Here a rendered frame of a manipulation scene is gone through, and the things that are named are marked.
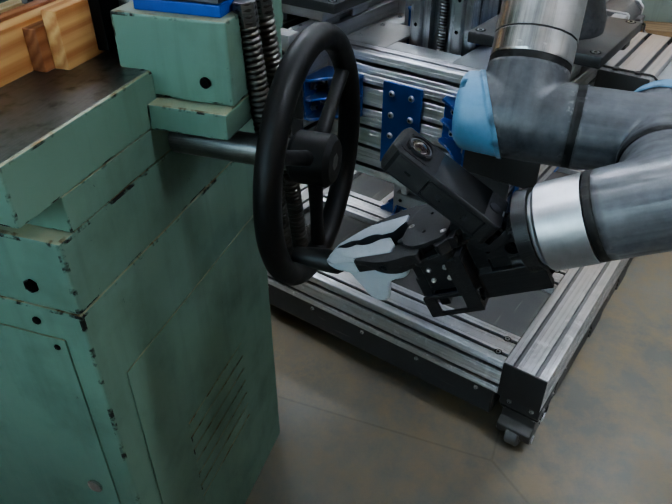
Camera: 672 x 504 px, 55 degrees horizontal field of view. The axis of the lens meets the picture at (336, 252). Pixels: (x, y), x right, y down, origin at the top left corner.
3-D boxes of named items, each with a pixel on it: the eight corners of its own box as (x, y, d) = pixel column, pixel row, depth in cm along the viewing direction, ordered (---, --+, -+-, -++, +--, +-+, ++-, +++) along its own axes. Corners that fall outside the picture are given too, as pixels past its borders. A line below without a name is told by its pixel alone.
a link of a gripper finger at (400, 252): (354, 282, 60) (440, 266, 55) (347, 269, 59) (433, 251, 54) (371, 252, 63) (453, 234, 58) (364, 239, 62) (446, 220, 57)
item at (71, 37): (69, 70, 69) (55, 11, 66) (55, 68, 70) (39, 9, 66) (150, 26, 82) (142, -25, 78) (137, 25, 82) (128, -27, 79)
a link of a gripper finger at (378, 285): (339, 314, 65) (420, 301, 60) (311, 269, 63) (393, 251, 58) (349, 295, 67) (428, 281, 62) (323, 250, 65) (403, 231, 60)
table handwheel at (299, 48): (349, -41, 63) (381, 124, 89) (168, -54, 68) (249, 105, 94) (259, 224, 54) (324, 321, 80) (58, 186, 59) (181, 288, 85)
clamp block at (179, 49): (232, 109, 68) (223, 23, 63) (122, 94, 72) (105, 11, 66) (284, 63, 80) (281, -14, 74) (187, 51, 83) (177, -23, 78)
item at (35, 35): (46, 73, 69) (34, 29, 66) (33, 71, 69) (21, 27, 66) (154, 16, 85) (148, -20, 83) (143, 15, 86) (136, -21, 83)
